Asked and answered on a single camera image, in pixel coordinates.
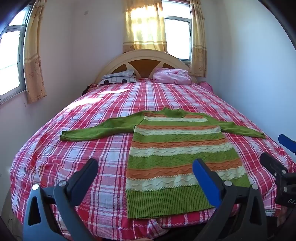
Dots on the cream wooden headboard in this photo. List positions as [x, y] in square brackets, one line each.
[120, 60]

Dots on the green orange striped knit sweater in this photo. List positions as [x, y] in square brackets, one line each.
[171, 160]

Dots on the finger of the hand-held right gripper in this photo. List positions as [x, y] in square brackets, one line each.
[288, 142]
[271, 163]

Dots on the side window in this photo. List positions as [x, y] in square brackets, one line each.
[10, 60]

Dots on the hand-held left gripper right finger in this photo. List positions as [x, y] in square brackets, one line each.
[205, 180]

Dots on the window behind headboard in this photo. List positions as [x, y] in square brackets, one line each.
[178, 37]

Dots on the dark cloth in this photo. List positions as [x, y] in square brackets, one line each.
[87, 89]

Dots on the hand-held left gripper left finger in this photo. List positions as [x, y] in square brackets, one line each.
[89, 170]

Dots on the pink cloth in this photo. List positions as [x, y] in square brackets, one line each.
[206, 86]

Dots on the grey patterned pillow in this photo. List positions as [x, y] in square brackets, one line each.
[118, 77]

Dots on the red plaid bed sheet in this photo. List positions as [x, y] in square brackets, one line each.
[92, 129]

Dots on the yellow floral curtain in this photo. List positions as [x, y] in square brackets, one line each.
[144, 25]
[34, 58]
[198, 41]

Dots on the pink floral pillow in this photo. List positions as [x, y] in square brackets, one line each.
[172, 76]

